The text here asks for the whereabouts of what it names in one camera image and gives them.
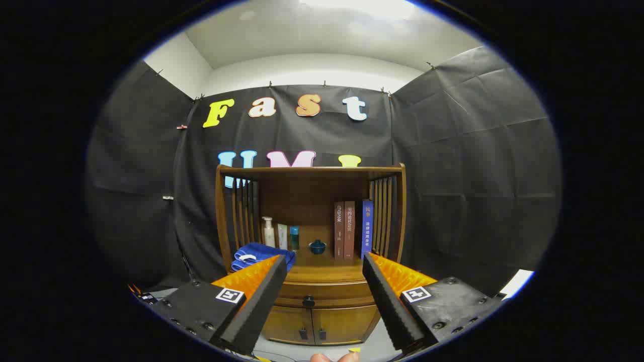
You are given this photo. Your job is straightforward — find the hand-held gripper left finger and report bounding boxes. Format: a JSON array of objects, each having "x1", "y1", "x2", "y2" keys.
[{"x1": 146, "y1": 254, "x2": 288, "y2": 356}]

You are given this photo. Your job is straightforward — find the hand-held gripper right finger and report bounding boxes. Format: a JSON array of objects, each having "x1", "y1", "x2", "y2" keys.
[{"x1": 362, "y1": 252, "x2": 506, "y2": 352}]

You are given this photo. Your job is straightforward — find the wooden cabinet door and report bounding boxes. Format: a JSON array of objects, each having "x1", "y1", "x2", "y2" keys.
[
  {"x1": 311, "y1": 304, "x2": 380, "y2": 345},
  {"x1": 262, "y1": 306, "x2": 315, "y2": 345}
]

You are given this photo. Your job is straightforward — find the wooden countertop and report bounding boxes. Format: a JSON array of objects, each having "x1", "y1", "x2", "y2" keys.
[{"x1": 226, "y1": 246, "x2": 395, "y2": 283}]

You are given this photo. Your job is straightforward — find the wooden cabinet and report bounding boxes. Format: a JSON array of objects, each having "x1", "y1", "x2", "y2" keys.
[{"x1": 215, "y1": 162, "x2": 407, "y2": 346}]

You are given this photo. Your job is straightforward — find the blue folded towel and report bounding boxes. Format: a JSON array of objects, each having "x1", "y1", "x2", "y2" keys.
[{"x1": 231, "y1": 242, "x2": 296, "y2": 273}]

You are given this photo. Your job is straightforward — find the blue book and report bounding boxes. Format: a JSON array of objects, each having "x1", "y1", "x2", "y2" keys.
[{"x1": 361, "y1": 200, "x2": 374, "y2": 259}]

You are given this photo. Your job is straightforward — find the light brown book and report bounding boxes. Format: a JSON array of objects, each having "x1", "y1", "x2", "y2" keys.
[{"x1": 344, "y1": 201, "x2": 356, "y2": 260}]

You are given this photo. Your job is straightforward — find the dark brown book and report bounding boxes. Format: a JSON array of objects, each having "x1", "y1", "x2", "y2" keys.
[{"x1": 334, "y1": 202, "x2": 346, "y2": 260}]

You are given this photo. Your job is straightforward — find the white panel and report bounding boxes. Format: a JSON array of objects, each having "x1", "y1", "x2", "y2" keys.
[{"x1": 499, "y1": 269, "x2": 535, "y2": 300}]

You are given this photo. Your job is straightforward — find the black backdrop cloth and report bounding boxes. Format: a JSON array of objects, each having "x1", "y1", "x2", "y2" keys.
[{"x1": 86, "y1": 46, "x2": 561, "y2": 297}]

